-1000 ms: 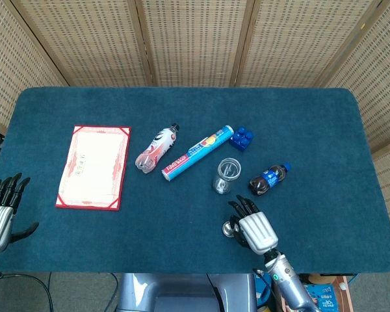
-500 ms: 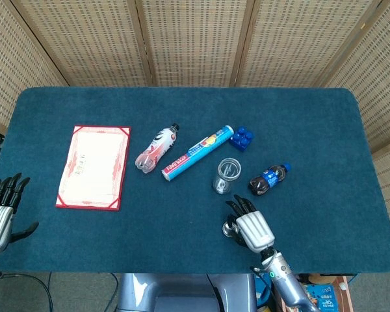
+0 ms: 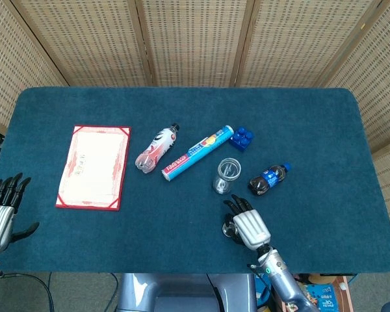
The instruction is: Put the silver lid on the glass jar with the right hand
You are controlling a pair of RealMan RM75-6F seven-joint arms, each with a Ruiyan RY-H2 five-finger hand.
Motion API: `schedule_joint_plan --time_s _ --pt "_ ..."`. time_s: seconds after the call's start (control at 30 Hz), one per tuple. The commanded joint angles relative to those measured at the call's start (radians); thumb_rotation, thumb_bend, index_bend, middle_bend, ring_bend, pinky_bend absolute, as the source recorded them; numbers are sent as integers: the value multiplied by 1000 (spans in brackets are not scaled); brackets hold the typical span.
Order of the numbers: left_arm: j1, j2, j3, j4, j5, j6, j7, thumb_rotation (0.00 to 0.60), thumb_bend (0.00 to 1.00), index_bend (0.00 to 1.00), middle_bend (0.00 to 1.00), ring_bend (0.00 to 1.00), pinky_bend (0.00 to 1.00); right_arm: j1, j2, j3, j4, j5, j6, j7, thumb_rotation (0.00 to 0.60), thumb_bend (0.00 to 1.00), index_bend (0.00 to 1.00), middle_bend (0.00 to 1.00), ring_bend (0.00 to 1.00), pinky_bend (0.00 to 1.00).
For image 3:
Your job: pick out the grey blue robot torso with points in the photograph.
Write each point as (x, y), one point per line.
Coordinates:
(182, 292)

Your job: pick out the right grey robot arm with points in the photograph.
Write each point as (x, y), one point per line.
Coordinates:
(282, 279)

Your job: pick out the clear glass jar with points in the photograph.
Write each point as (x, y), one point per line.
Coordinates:
(219, 187)

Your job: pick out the red certificate folder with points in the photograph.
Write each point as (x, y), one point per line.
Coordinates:
(91, 169)

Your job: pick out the teal table cloth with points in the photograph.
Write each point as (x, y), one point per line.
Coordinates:
(182, 234)

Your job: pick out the orange blue printed carton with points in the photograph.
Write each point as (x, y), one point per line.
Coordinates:
(325, 292)

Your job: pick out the white red drink bottle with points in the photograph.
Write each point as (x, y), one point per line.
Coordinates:
(157, 148)

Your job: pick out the cola bottle blue label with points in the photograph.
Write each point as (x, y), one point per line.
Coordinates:
(266, 180)

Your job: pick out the blue food wrap roll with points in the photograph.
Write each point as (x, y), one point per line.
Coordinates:
(195, 154)

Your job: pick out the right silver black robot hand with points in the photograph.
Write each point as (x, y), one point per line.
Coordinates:
(250, 227)

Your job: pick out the blue toy building brick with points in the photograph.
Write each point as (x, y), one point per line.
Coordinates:
(241, 139)

